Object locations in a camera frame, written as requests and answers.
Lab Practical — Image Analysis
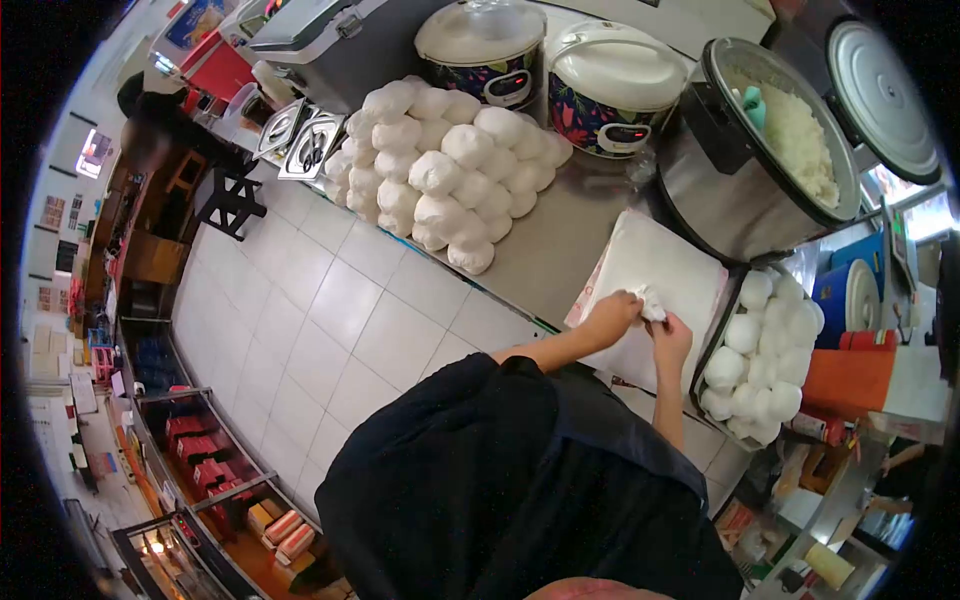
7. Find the green rice paddle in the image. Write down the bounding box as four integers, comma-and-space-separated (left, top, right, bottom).
741, 84, 768, 130

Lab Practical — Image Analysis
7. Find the small heap of white bundles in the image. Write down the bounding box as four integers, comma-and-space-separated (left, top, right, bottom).
699, 270, 826, 448

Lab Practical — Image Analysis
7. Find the small white wrapper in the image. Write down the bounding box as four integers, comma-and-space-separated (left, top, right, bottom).
628, 283, 669, 324

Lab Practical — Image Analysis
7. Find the person's body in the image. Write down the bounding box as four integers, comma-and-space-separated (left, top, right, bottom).
315, 352, 745, 600

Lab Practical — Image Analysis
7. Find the stack of white paper sheets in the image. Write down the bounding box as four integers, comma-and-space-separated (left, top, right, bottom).
564, 208, 730, 396

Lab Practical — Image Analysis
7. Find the steel lidded food pan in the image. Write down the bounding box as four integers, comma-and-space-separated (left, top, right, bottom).
277, 112, 346, 183
252, 97, 306, 161

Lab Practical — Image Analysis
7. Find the round steel cooker lid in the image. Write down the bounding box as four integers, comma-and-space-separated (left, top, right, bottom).
825, 18, 943, 186

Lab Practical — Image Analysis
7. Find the large steel rice cooker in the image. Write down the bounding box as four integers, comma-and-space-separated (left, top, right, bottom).
656, 37, 864, 265

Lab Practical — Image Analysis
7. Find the floral rice cooker glass lid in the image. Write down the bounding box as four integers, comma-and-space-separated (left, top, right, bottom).
414, 0, 549, 112

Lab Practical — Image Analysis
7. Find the glass display counter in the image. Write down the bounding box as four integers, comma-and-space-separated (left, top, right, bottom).
112, 322, 354, 600

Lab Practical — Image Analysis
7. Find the red cooler box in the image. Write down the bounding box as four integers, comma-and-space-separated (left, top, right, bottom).
180, 30, 258, 103

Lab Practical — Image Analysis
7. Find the person's right hand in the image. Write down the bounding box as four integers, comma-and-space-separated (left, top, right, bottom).
646, 311, 695, 373

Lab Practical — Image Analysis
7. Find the brown cardboard box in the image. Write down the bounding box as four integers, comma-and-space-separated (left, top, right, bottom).
123, 228, 189, 286

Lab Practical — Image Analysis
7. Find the cooked white rice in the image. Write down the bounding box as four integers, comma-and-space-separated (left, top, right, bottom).
723, 71, 841, 210

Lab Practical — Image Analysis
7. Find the floral rice cooker white lid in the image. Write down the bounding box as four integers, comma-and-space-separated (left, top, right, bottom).
546, 21, 690, 160

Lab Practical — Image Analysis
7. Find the steel tray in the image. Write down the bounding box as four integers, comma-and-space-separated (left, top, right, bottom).
688, 262, 828, 454

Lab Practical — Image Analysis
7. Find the black stool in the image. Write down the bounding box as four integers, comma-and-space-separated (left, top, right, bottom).
193, 166, 268, 243

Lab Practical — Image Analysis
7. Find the blue and white drum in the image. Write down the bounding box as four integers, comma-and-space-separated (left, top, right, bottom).
811, 258, 883, 351

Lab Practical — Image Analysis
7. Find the person's left hand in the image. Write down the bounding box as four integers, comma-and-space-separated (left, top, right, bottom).
581, 291, 646, 351

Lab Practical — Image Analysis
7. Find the large pile of white bundles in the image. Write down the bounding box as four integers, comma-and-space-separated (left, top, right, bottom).
322, 75, 575, 276

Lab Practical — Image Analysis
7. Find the orange and white box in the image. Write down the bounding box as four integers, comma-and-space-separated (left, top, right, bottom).
801, 346, 951, 426

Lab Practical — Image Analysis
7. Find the grey cooler box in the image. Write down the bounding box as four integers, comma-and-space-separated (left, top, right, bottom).
249, 0, 451, 115

